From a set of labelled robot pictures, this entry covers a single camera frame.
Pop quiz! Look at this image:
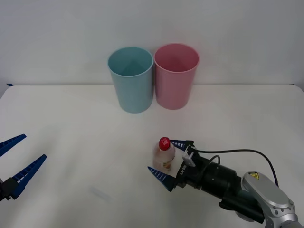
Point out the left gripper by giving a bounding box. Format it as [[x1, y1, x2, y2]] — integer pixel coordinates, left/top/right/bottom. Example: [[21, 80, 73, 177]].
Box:
[[0, 134, 48, 202]]

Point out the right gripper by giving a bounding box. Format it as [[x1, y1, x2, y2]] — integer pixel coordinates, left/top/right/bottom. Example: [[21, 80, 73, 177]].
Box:
[[147, 139, 210, 192]]

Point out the clear bottle with red cap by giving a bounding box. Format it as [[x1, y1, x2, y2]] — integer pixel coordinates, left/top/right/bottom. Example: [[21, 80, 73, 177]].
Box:
[[152, 136, 177, 171]]

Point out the pink plastic bin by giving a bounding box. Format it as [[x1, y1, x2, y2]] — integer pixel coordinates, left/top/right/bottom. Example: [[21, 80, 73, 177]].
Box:
[[153, 43, 200, 110]]

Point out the pale blue plastic bin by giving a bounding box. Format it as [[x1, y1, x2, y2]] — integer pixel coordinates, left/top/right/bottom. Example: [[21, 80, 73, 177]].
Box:
[[107, 46, 153, 114]]

